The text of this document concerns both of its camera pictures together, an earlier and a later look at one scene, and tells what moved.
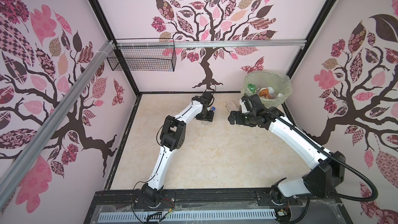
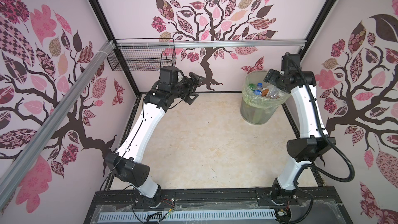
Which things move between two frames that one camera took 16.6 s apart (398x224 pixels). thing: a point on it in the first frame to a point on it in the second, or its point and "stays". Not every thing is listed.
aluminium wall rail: (206, 43) stays
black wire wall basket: (153, 54) stays
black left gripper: (208, 117) to (191, 85)
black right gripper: (238, 114) to (274, 73)
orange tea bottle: (264, 92) stays
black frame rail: (323, 17) stays
